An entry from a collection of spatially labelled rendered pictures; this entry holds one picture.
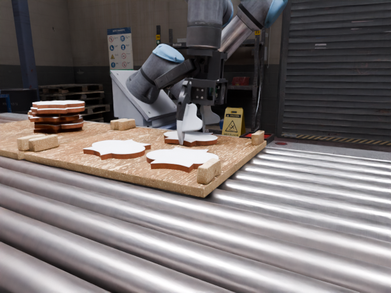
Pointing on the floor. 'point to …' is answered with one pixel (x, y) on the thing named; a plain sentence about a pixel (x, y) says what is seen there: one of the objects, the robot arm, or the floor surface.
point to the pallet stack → (71, 89)
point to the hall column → (25, 44)
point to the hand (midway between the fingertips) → (189, 136)
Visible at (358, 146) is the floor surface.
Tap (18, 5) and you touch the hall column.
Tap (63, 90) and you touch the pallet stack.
